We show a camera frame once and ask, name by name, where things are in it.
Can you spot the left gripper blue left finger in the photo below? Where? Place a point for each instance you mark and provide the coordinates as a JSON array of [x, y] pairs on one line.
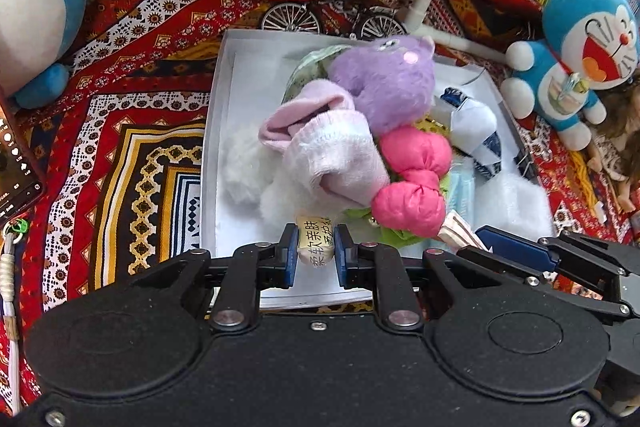
[[287, 254]]

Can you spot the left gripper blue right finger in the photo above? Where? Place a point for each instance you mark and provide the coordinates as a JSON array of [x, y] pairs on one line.
[[345, 256]]

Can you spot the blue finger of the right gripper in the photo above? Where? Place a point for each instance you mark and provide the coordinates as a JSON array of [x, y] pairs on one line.
[[516, 248]]

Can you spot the small yellow labelled candy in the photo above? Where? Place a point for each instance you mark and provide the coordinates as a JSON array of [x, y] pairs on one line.
[[315, 243]]

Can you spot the pink and green scrunchie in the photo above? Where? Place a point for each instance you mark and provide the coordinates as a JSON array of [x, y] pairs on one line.
[[413, 206]]

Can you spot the blue packaged face mask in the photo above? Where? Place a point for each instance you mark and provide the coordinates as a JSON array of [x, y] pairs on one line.
[[461, 188]]

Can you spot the pale pink sock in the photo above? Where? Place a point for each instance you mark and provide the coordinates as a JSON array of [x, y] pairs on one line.
[[327, 146]]

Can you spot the blue floral scrunchie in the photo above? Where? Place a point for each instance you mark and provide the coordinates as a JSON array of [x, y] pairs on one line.
[[472, 128]]

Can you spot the purple plush toy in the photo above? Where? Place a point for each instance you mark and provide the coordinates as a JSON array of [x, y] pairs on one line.
[[391, 80]]

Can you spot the black binder clip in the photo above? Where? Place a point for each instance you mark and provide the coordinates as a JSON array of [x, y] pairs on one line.
[[526, 165]]

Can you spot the brown haired baby doll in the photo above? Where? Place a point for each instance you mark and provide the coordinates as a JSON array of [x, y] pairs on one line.
[[614, 145]]

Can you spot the grey cardboard box tray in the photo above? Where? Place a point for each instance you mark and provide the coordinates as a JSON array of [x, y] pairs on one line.
[[252, 74]]

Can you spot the Doraemon plush toy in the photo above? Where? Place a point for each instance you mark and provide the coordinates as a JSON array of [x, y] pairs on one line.
[[588, 46]]

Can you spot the miniature metal bicycle model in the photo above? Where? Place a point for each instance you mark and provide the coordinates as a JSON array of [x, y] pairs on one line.
[[354, 20]]

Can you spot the smartphone with lit screen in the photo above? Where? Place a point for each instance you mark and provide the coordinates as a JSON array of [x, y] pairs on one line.
[[22, 181]]

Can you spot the white pipe frame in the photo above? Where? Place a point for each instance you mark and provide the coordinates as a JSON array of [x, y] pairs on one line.
[[435, 19]]

